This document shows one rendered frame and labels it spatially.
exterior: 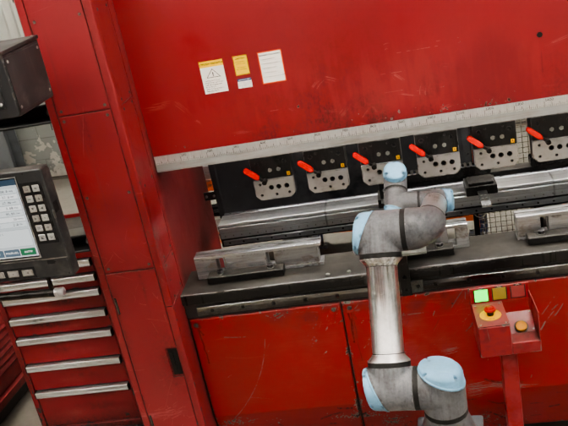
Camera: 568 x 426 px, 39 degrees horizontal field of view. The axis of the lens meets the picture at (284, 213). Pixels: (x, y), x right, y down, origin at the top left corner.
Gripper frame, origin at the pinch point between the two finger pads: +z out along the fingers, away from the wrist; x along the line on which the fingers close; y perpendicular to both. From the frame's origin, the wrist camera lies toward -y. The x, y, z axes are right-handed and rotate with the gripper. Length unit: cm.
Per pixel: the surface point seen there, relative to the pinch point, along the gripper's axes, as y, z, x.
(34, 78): 32, -75, 104
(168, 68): 55, -41, 70
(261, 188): 22, -5, 46
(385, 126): 28.8, -20.6, -1.2
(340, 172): 20.6, -8.3, 17.0
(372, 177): 17.6, -6.5, 5.8
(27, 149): 337, 369, 310
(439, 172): 14.7, -6.8, -18.1
